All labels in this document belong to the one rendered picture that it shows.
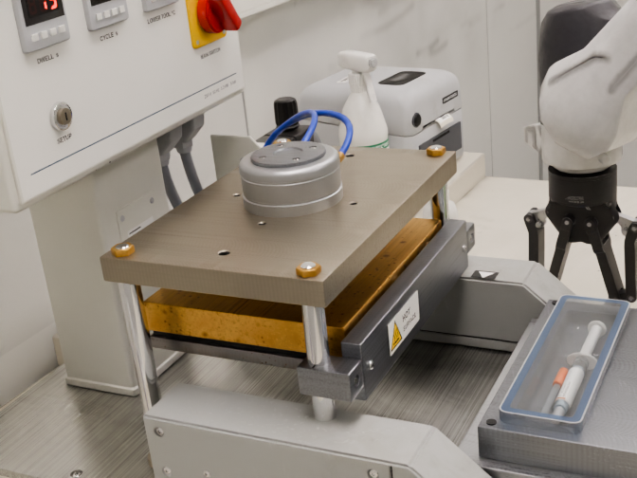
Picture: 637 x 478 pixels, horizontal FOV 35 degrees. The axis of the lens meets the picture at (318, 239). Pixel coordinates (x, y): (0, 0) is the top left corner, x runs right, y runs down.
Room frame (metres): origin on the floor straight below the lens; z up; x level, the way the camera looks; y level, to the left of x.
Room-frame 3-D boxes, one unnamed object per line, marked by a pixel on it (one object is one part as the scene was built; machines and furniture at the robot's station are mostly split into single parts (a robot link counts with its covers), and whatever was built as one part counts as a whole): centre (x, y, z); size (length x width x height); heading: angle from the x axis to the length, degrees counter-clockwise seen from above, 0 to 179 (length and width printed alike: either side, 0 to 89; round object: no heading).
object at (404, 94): (1.74, -0.14, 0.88); 0.25 x 0.20 x 0.17; 53
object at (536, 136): (1.09, -0.30, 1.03); 0.13 x 0.12 x 0.05; 148
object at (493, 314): (0.83, -0.12, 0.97); 0.26 x 0.05 x 0.07; 62
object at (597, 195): (1.06, -0.30, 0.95); 0.08 x 0.08 x 0.09
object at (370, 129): (1.58, -0.09, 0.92); 0.09 x 0.08 x 0.25; 33
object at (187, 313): (0.75, 0.01, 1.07); 0.22 x 0.17 x 0.10; 152
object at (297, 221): (0.78, 0.03, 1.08); 0.31 x 0.24 x 0.13; 152
